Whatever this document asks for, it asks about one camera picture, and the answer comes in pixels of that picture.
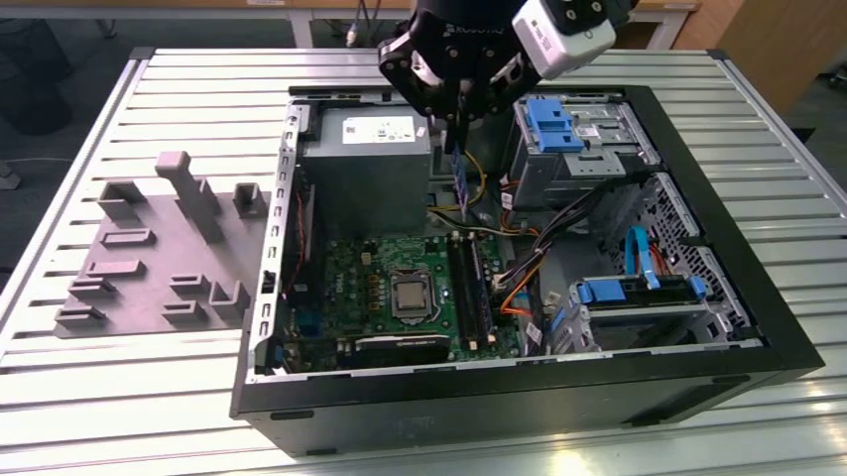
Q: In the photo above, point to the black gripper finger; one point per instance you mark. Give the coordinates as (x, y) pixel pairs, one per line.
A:
(395, 64)
(490, 101)

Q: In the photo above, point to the RAM slot white latches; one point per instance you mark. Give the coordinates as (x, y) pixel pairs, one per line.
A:
(466, 292)

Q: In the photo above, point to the silver drive bay cage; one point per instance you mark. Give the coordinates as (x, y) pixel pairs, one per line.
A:
(596, 168)

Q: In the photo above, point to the gray power supply unit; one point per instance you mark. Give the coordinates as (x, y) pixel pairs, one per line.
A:
(365, 183)

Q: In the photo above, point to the green motherboard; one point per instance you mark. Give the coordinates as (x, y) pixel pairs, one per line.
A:
(423, 253)

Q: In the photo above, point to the silver CPU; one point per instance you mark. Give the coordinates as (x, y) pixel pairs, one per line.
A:
(410, 296)

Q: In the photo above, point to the hard disk in blue carrier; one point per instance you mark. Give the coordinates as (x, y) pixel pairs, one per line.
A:
(602, 290)

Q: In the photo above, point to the brown wooden cabinet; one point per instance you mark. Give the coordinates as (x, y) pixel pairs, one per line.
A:
(781, 39)

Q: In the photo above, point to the silver disk bay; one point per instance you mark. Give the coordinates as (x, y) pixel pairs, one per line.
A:
(649, 310)

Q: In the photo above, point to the gray parts rack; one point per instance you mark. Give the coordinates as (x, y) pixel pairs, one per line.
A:
(166, 238)

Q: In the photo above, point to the black graphics card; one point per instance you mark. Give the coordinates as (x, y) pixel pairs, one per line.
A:
(397, 349)

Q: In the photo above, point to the black office chair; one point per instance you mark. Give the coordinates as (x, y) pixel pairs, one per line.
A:
(34, 74)

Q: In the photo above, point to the black open PC case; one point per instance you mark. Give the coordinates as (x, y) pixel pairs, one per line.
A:
(464, 411)

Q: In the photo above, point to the blue drive bay bracket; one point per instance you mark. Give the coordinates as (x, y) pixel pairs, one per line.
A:
(553, 124)

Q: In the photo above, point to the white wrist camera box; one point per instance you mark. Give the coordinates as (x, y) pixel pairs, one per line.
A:
(562, 44)

